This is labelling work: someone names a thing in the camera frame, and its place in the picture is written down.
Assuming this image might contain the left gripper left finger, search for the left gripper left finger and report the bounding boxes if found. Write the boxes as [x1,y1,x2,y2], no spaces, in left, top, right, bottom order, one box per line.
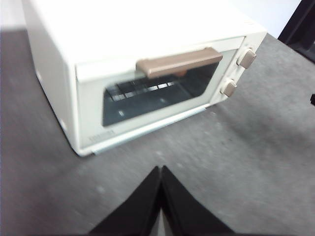
[88,166,162,236]

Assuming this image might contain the cream Toshiba toaster oven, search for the cream Toshiba toaster oven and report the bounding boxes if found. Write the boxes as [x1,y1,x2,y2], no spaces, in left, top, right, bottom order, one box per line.
[21,0,268,157]

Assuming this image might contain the beige round oven knob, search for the beige round oven knob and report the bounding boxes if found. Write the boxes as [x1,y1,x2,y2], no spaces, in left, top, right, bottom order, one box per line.
[220,78,238,97]
[236,46,257,69]

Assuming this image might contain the metal wire oven rack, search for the metal wire oven rack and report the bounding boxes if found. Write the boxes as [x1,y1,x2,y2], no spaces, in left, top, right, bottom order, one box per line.
[108,80,178,101]

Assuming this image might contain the glass oven door beige handle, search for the glass oven door beige handle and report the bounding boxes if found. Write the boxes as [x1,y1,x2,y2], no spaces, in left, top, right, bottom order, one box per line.
[74,36,247,149]

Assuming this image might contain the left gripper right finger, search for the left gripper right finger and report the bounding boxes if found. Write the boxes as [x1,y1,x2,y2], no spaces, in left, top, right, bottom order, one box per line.
[160,165,235,236]

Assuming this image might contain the black metal frame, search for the black metal frame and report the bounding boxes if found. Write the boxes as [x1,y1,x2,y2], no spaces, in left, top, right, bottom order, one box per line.
[278,0,315,62]

